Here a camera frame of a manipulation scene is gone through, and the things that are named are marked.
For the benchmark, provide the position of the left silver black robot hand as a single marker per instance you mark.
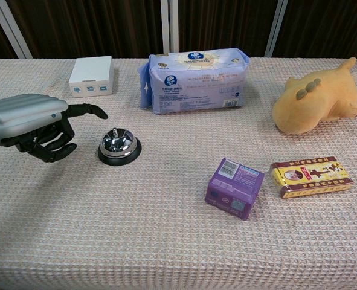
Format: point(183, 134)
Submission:
point(24, 111)

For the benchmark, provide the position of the chrome desk bell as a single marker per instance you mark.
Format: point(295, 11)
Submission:
point(119, 145)

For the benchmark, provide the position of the white cardboard box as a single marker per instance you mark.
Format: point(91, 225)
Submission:
point(90, 72)

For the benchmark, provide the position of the beige waffle tablecloth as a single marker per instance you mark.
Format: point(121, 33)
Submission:
point(136, 226)

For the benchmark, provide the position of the lavender tissue pack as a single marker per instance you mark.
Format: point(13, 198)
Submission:
point(193, 81)

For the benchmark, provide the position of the purple small box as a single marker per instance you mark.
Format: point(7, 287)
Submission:
point(232, 187)

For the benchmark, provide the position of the yellow red printed box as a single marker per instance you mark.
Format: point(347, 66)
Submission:
point(311, 178)

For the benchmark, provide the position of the yellow plush dinosaur toy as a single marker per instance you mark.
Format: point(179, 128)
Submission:
point(320, 102)

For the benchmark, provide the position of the grey metal frame post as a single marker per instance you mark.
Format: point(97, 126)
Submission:
point(174, 27)
point(275, 28)
point(10, 28)
point(165, 27)

